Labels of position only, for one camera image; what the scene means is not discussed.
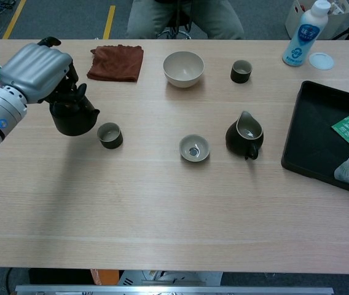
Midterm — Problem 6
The black metal stool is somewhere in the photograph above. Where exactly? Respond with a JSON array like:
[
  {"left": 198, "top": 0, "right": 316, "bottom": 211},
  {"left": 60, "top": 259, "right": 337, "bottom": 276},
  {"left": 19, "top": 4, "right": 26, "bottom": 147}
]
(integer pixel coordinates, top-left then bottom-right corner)
[{"left": 155, "top": 0, "right": 193, "bottom": 40}]

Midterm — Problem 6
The white blue drink bottle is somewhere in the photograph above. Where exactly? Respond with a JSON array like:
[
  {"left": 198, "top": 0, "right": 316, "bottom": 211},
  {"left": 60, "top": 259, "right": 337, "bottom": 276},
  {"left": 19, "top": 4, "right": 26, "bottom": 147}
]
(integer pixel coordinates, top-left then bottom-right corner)
[{"left": 281, "top": 0, "right": 331, "bottom": 67}]

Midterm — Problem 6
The white round lid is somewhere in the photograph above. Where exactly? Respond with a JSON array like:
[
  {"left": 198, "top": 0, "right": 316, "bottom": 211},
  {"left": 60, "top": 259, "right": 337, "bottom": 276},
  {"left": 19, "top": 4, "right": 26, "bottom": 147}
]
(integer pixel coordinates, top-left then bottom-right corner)
[{"left": 308, "top": 52, "right": 335, "bottom": 71}]

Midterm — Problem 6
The brown folded cloth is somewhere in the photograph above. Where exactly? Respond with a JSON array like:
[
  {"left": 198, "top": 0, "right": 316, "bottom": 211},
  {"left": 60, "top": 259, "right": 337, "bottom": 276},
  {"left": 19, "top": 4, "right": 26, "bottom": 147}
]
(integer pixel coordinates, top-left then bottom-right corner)
[{"left": 85, "top": 44, "right": 145, "bottom": 83}]

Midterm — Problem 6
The black teapot with wire handle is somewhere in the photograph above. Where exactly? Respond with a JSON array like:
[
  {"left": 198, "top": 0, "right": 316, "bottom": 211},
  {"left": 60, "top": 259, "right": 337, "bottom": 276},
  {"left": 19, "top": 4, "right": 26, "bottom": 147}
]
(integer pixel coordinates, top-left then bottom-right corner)
[{"left": 49, "top": 92, "right": 101, "bottom": 136}]

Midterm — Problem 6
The white bag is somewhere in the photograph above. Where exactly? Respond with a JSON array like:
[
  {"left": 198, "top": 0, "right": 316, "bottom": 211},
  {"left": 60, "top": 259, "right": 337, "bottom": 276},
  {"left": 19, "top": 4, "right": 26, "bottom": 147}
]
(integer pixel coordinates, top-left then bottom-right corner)
[{"left": 284, "top": 0, "right": 349, "bottom": 40}]

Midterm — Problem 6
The black floor cable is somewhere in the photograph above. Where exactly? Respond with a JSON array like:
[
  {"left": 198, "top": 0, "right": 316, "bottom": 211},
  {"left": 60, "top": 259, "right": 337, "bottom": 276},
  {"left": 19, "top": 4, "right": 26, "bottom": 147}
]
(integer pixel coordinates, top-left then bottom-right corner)
[{"left": 4, "top": 267, "right": 14, "bottom": 295}]

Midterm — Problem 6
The seated person in grey trousers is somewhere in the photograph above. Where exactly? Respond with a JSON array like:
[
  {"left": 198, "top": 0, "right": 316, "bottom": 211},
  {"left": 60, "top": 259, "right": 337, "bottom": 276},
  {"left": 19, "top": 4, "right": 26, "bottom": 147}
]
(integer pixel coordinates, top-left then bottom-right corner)
[{"left": 125, "top": 0, "right": 245, "bottom": 40}]

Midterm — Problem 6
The orange object under table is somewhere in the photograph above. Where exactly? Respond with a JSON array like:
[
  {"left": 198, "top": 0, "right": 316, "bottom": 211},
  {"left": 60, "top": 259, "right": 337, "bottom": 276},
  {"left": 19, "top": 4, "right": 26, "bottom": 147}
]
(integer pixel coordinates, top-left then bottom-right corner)
[{"left": 90, "top": 269, "right": 120, "bottom": 286}]

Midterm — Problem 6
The black plastic tray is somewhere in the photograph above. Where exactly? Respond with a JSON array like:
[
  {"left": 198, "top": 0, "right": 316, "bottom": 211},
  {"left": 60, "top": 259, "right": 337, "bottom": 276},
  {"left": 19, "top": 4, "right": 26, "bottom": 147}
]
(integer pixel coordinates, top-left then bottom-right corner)
[{"left": 280, "top": 80, "right": 349, "bottom": 200}]

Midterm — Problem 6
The black equipment box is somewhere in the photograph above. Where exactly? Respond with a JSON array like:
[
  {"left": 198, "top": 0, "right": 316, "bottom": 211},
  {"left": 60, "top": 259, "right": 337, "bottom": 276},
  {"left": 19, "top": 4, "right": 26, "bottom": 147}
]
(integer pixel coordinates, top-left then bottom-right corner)
[{"left": 28, "top": 267, "right": 92, "bottom": 286}]

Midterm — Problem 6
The aluminium rail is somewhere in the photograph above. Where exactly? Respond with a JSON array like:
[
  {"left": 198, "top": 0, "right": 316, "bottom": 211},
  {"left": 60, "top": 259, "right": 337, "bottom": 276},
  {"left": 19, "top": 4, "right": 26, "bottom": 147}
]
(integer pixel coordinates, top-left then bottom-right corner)
[{"left": 14, "top": 285, "right": 334, "bottom": 295}]

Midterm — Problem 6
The dark pitcher with spout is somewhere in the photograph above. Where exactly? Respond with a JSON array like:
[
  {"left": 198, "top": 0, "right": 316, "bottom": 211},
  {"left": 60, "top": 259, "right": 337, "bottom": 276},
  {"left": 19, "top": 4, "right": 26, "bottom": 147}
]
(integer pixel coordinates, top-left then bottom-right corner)
[{"left": 225, "top": 110, "right": 265, "bottom": 160}]

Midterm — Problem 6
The large beige bowl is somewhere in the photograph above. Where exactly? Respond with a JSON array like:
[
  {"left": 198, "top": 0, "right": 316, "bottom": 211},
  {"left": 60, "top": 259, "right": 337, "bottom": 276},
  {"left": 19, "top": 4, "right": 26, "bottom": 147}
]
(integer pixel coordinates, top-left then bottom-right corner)
[{"left": 162, "top": 50, "right": 205, "bottom": 89}]

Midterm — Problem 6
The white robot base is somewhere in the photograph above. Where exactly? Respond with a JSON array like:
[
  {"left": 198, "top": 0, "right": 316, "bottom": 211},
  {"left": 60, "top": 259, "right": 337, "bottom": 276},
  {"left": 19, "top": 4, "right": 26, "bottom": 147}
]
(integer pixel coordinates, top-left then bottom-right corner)
[{"left": 117, "top": 269, "right": 224, "bottom": 286}]

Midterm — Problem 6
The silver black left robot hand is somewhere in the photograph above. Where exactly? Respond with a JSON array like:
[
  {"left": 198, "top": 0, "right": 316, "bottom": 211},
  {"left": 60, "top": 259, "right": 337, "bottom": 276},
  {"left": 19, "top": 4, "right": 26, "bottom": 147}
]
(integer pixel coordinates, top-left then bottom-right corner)
[{"left": 0, "top": 36, "right": 88, "bottom": 108}]

